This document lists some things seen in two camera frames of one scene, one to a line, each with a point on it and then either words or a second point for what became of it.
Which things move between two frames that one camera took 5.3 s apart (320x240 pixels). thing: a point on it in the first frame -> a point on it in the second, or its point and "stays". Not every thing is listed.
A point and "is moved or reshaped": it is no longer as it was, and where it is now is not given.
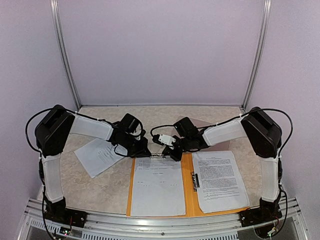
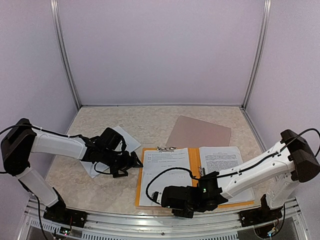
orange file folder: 193,205 -> 161,167
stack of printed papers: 221,186 is moved or reshaped
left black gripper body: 136,147 -> 118,163
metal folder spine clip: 195,181 -> 201,172
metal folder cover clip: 157,156 is moved or reshaped
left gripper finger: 146,151 -> 139,163
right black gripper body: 182,144 -> 183,214
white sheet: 158,188 is moved or reshaped
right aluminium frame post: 262,40 stays
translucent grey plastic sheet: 189,128 stays
